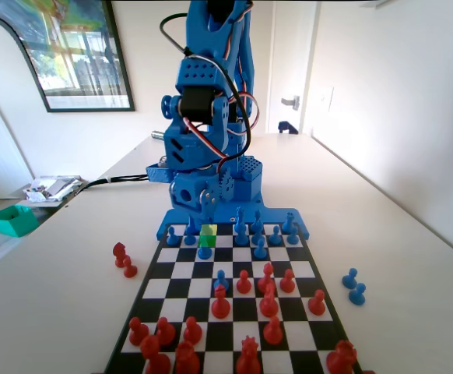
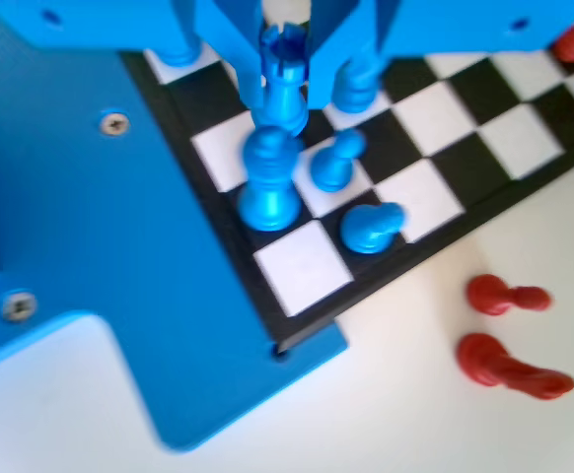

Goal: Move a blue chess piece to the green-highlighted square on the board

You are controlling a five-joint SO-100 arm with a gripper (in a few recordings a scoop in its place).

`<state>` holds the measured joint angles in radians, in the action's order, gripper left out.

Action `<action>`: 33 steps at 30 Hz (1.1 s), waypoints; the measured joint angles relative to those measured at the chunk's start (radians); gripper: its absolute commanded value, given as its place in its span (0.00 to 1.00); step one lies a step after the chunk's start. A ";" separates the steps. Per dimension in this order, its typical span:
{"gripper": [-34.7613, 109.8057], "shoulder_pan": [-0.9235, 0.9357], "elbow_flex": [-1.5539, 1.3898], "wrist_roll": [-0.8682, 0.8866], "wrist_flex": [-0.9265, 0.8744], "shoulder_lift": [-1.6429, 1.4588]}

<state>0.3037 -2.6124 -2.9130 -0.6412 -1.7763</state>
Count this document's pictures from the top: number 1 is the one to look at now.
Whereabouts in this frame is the red chess knight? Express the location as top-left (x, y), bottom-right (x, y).
top-left (112, 242), bottom-right (131, 269)

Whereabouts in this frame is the blue chess king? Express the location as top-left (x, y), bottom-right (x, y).
top-left (185, 210), bottom-right (198, 237)

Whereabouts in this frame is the red chess pawn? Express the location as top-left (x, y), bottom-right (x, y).
top-left (128, 316), bottom-right (150, 346)
top-left (155, 316), bottom-right (177, 347)
top-left (182, 316), bottom-right (203, 346)
top-left (307, 289), bottom-right (327, 316)
top-left (279, 268), bottom-right (296, 294)
top-left (236, 269), bottom-right (252, 295)
top-left (123, 257), bottom-right (139, 279)
top-left (263, 316), bottom-right (284, 346)

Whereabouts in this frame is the red chess bishop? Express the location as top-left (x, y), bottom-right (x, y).
top-left (259, 283), bottom-right (279, 317)
top-left (258, 262), bottom-right (276, 293)
top-left (211, 284), bottom-right (231, 319)

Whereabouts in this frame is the large red chess piece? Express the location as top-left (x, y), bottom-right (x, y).
top-left (139, 334), bottom-right (172, 374)
top-left (174, 340), bottom-right (201, 374)

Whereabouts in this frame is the red chess queen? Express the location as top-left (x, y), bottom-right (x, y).
top-left (235, 335), bottom-right (262, 374)

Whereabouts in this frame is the blue table clamp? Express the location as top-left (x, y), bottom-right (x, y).
top-left (277, 120), bottom-right (300, 136)

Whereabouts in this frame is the black white chessboard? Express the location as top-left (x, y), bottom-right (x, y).
top-left (102, 222), bottom-right (364, 374)

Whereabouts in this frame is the pile of papers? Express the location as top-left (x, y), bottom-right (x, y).
top-left (22, 175), bottom-right (84, 204)

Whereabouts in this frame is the white door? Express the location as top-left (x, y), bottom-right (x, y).
top-left (265, 0), bottom-right (316, 136)

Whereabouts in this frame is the black framed picture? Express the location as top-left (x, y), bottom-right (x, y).
top-left (0, 0), bottom-right (136, 114)

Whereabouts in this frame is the green plastic box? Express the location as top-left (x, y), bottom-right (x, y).
top-left (0, 205), bottom-right (40, 238)

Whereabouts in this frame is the white arched panel dark rim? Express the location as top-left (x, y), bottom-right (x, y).
top-left (0, 14), bottom-right (51, 199)

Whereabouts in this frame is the blue wrist camera housing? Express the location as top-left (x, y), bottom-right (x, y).
top-left (145, 154), bottom-right (174, 184)

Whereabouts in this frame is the black table cable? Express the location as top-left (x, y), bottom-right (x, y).
top-left (80, 174), bottom-right (149, 194)
top-left (80, 173), bottom-right (149, 194)

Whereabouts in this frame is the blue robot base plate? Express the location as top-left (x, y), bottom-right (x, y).
top-left (155, 202), bottom-right (312, 242)

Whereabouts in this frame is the thick black camera cable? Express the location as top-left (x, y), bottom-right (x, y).
top-left (159, 12), bottom-right (252, 172)

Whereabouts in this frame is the red white gripper servo wire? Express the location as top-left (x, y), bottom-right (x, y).
top-left (183, 116), bottom-right (231, 172)

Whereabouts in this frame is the red white arm servo wire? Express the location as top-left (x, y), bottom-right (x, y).
top-left (230, 91), bottom-right (259, 132)

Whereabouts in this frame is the silver door handle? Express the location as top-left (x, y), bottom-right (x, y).
top-left (280, 94), bottom-right (301, 112)

